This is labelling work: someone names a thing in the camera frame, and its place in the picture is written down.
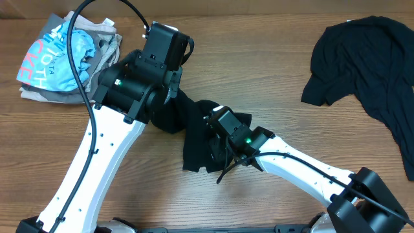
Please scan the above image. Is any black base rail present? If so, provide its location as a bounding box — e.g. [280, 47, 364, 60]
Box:
[138, 224, 310, 233]

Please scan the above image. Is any black t-shirt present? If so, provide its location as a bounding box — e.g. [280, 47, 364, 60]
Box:
[301, 16, 413, 181]

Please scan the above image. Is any beige folded garment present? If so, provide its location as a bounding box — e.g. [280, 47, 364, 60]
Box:
[19, 10, 123, 104]

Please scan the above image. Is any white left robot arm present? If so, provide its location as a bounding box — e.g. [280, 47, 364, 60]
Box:
[16, 21, 194, 233]

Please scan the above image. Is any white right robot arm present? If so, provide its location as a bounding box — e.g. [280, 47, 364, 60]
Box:
[203, 105, 413, 232]

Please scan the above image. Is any black polo shirt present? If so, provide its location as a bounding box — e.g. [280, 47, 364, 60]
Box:
[150, 89, 252, 173]

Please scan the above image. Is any grey folded garment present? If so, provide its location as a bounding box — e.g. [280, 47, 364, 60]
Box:
[21, 12, 114, 104]

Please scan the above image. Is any light blue printed t-shirt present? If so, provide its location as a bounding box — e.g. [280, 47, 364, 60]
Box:
[16, 22, 96, 92]

